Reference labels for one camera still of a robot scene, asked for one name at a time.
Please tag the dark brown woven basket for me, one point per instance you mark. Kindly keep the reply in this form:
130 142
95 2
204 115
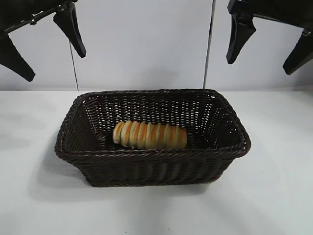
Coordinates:
151 169

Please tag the thin grey pole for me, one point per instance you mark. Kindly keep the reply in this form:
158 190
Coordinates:
207 49

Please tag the long striped bread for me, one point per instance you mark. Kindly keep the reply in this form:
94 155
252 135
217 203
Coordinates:
151 135

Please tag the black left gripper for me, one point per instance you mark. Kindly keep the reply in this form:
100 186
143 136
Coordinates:
22 12

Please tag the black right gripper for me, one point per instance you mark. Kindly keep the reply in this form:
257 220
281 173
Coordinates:
276 12

